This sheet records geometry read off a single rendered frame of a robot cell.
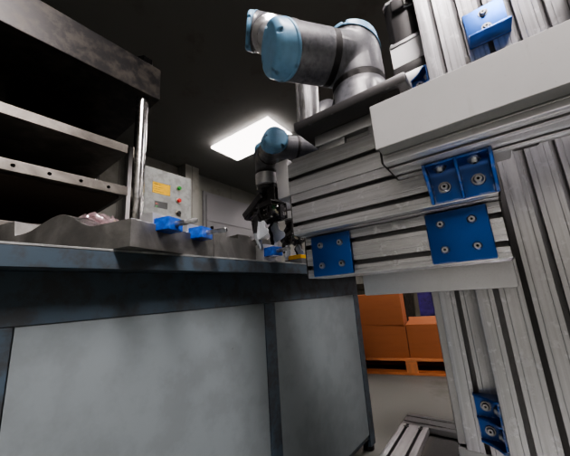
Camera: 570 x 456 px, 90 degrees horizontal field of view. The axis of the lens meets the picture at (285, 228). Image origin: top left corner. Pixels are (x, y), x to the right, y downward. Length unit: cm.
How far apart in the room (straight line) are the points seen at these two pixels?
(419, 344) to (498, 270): 215
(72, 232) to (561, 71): 81
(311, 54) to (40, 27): 136
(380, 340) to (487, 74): 246
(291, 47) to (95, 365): 71
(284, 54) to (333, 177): 26
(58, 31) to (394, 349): 291
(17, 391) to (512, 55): 82
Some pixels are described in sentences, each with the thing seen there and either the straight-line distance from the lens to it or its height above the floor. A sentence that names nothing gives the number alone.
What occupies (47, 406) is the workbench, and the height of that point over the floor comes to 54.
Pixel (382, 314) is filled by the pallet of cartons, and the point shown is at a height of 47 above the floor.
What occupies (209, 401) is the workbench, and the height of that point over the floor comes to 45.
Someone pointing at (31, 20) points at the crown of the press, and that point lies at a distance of 182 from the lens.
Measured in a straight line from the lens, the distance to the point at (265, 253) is 89.
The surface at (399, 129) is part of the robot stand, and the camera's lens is 43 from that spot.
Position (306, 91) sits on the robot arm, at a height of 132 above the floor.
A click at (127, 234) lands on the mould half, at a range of 61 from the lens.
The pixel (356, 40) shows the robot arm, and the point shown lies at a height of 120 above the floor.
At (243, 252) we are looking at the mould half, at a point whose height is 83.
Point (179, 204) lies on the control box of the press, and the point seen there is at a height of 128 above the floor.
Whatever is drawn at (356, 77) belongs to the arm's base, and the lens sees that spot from 68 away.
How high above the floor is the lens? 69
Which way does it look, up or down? 13 degrees up
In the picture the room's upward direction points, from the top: 4 degrees counter-clockwise
